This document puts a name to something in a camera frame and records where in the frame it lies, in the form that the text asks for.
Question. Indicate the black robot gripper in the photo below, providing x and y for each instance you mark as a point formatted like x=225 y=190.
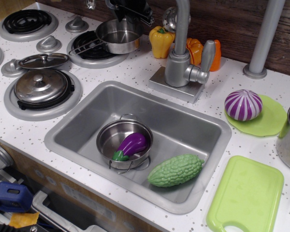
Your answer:
x=134 y=11

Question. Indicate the silver toy faucet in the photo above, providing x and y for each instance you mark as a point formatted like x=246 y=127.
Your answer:
x=180 y=78

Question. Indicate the yellow toy bell pepper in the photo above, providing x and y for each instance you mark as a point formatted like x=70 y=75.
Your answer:
x=161 y=40

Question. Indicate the silver stove knob rear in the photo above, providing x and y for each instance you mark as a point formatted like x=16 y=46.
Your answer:
x=77 y=25

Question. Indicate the silver stove knob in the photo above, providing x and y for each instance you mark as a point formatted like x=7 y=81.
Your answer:
x=12 y=69
x=48 y=45
x=77 y=25

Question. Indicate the back right stove burner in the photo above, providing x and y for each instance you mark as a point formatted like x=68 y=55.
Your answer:
x=94 y=58

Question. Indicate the stove burner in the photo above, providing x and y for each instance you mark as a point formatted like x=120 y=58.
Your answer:
x=94 y=58
x=28 y=25

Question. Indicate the orange toy bell pepper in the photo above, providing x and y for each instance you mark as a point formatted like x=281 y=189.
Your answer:
x=195 y=49

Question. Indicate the silver stove knob middle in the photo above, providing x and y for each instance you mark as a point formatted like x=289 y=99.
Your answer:
x=48 y=45

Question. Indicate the steel lid on counter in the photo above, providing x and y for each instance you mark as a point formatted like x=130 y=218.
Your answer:
x=42 y=61

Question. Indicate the grey metal sink basin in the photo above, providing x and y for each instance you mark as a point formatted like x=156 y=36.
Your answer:
x=176 y=131

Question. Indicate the back left stove burner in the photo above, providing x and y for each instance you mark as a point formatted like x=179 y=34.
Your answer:
x=28 y=25

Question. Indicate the steel pot lid on burner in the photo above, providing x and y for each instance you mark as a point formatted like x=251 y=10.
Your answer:
x=41 y=86

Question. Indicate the purple toy eggplant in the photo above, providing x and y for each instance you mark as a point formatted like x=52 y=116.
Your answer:
x=132 y=144

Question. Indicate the silver stove knob front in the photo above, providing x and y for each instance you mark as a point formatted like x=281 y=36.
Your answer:
x=12 y=69

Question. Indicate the grey vertical pole with base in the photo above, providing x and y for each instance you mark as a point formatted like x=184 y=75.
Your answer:
x=256 y=68

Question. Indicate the purple striped toy onion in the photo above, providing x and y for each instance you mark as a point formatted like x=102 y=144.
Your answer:
x=243 y=105

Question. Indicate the green toy bitter melon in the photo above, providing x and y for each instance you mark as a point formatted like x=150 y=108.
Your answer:
x=176 y=171

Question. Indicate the light green round plate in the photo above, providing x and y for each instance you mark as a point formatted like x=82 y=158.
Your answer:
x=269 y=122

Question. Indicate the light green cutting board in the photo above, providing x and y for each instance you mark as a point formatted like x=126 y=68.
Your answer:
x=247 y=197

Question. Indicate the blue clamp tool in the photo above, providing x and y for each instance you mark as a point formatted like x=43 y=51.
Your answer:
x=15 y=198

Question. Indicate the yellow tape piece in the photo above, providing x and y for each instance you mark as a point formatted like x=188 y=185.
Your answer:
x=19 y=220

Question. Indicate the steel saucepan with wire handle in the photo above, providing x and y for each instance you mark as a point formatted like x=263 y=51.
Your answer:
x=116 y=37

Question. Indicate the small steel pot with handles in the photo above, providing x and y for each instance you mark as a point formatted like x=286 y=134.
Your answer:
x=110 y=137

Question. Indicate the silver oven door handle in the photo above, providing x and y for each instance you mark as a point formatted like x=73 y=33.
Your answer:
x=56 y=219

